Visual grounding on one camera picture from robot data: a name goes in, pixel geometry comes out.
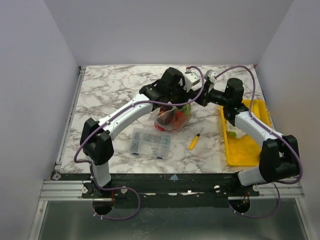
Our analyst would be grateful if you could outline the clear zip top bag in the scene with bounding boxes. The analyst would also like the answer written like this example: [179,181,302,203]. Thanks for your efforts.
[148,104,192,132]

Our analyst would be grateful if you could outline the red bell pepper toy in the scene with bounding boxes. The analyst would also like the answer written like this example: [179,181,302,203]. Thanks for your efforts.
[154,122,167,132]

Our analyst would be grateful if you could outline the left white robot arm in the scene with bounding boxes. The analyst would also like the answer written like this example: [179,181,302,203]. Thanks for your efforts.
[76,66,205,198]

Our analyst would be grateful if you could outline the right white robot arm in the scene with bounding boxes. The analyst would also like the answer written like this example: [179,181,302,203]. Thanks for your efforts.
[197,78,303,196]

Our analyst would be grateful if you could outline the white cauliflower toy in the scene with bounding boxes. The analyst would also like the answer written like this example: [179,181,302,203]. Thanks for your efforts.
[225,120,247,139]

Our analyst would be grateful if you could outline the clear screw organizer box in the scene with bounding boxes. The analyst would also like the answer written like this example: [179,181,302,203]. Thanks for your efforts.
[129,128,172,160]

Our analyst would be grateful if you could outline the yellow plastic tray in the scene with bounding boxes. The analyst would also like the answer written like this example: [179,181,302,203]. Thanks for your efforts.
[220,99,272,167]

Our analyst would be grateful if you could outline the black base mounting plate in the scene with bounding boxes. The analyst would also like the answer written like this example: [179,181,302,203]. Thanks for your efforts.
[81,172,260,209]

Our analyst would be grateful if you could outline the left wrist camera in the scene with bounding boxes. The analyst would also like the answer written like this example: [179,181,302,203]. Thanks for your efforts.
[183,68,202,92]

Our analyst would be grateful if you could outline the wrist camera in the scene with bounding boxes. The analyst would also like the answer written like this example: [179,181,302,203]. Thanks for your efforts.
[204,69,217,84]
[183,68,202,92]

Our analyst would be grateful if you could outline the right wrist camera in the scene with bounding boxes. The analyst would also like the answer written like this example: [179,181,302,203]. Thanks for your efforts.
[204,69,217,84]

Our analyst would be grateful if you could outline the yellow handle screwdriver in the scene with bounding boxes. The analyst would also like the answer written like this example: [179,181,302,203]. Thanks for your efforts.
[188,127,204,150]

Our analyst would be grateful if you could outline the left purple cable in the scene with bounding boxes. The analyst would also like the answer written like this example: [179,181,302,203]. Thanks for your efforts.
[74,65,206,191]

